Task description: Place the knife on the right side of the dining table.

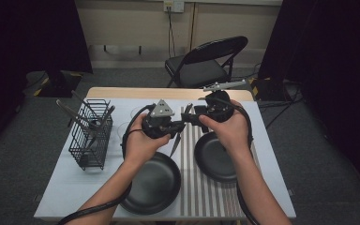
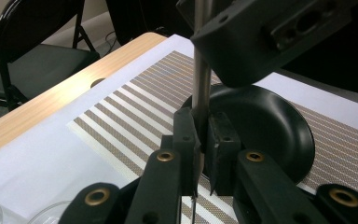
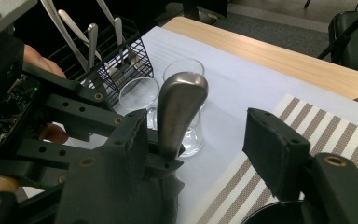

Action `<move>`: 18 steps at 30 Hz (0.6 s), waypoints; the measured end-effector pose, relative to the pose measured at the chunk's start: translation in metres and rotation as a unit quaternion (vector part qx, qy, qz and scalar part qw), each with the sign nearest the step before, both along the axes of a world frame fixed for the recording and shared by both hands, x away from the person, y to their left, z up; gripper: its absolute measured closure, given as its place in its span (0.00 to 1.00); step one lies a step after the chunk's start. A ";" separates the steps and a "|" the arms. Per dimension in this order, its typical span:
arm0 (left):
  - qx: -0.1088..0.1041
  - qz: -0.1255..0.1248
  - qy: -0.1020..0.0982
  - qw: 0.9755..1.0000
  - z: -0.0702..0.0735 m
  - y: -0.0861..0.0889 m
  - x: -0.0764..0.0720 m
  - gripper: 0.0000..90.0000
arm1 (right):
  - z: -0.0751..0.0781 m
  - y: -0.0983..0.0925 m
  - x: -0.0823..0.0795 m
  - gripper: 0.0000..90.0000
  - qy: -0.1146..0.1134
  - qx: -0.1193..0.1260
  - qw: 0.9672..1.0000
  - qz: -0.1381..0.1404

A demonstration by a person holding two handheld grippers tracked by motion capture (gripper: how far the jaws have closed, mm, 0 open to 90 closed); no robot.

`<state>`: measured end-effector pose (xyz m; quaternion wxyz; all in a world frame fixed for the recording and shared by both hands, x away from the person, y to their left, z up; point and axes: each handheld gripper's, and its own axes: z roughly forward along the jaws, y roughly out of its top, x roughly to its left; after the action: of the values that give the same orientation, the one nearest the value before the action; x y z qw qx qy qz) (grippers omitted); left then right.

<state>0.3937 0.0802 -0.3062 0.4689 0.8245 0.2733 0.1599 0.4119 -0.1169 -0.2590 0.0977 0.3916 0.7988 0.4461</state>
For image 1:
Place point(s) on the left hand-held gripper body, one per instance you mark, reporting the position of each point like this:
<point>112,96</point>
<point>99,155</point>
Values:
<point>162,109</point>

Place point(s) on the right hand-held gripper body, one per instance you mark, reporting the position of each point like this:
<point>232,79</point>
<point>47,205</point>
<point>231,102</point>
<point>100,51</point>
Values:
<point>218,106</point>

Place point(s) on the metal table knife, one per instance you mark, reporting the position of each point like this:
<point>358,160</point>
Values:
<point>175,145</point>

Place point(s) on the black round plate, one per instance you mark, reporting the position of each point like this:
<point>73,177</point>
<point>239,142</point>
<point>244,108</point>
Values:
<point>156,187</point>
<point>212,159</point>

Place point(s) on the person's right hand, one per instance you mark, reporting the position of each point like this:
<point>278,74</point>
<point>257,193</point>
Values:
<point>231,134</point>

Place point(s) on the person's left hand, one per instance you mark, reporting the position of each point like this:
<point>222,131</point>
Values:
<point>137,146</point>

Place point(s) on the black folding chair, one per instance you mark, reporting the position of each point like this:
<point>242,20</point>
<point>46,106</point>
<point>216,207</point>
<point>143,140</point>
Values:
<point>200,73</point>

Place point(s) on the black stand base yellow stripes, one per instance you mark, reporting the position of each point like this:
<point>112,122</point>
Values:
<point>59,84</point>
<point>270,89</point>

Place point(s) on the metal cutlery piece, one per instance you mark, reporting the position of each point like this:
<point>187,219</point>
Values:
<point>67,109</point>
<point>81,100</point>
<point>107,115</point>

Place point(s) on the striped woven placemat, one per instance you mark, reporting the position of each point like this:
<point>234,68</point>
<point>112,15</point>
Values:
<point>206,200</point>

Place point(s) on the black curtain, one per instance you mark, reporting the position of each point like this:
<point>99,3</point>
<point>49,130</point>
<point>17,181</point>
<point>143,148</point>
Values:
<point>28,37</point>
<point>340,62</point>

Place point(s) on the white wall socket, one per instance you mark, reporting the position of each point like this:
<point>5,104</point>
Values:
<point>176,5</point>

